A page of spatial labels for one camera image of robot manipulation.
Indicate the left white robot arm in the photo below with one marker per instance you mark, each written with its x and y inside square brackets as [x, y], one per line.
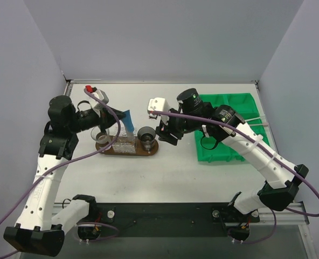
[37, 231]

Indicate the black cylindrical cup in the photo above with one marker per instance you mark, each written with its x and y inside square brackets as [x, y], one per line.
[146, 135]

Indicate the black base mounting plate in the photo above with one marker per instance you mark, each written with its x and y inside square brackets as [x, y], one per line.
[207, 219]

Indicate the blue white toothpaste tube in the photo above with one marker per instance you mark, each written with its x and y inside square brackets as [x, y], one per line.
[128, 124]

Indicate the clear acrylic organizer box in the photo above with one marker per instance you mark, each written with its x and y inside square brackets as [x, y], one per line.
[125, 143]

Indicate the green plastic divided bin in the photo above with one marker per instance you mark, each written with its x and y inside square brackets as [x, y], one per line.
[245, 105]

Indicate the pink toothbrush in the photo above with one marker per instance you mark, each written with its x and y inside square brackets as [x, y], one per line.
[263, 125]

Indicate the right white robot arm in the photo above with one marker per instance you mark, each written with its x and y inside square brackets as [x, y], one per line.
[225, 125]

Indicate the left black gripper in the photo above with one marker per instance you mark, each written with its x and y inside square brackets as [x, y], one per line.
[103, 116]

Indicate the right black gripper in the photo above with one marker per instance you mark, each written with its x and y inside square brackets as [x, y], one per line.
[169, 128]

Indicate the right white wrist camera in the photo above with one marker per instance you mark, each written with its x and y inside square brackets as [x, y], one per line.
[157, 104]

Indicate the brown oval wooden tray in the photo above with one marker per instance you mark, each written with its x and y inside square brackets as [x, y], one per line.
[139, 150]

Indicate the clear plastic cup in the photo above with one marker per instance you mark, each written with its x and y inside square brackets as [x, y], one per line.
[101, 138]

